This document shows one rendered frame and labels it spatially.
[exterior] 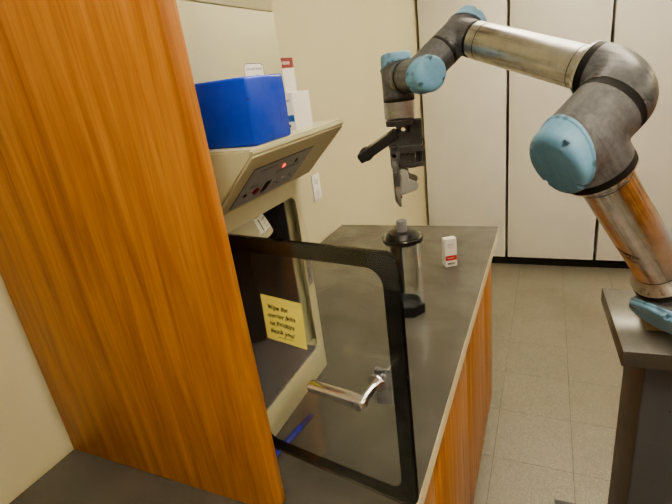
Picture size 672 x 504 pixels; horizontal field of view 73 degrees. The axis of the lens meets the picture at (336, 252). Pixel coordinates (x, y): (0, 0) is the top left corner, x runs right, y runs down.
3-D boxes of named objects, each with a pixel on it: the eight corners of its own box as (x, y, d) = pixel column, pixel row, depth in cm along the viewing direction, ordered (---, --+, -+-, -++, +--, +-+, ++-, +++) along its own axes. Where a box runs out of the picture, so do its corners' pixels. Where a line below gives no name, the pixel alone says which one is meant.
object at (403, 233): (386, 238, 129) (384, 216, 127) (419, 236, 127) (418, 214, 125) (385, 250, 121) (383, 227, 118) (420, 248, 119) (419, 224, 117)
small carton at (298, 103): (274, 131, 80) (268, 95, 78) (291, 126, 84) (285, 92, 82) (296, 129, 78) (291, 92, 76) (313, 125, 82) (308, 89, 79)
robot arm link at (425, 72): (446, 33, 94) (419, 40, 104) (409, 72, 93) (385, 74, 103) (465, 64, 97) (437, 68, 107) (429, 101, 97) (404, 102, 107)
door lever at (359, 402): (327, 375, 66) (325, 360, 65) (386, 393, 61) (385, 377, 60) (305, 398, 62) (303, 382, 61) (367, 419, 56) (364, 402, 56)
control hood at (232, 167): (197, 222, 68) (181, 154, 64) (299, 172, 95) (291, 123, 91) (263, 223, 63) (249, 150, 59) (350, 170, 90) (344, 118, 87)
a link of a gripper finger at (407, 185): (419, 204, 113) (417, 166, 112) (395, 206, 114) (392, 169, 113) (419, 205, 116) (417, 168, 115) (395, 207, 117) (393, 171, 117)
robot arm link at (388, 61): (389, 52, 102) (373, 55, 110) (393, 103, 106) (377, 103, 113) (420, 48, 104) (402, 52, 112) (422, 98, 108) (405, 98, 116)
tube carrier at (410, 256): (389, 298, 137) (383, 230, 129) (426, 296, 135) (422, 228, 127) (388, 316, 127) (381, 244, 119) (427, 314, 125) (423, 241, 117)
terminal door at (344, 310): (263, 439, 83) (216, 232, 69) (420, 507, 66) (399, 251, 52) (260, 442, 82) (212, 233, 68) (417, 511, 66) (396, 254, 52)
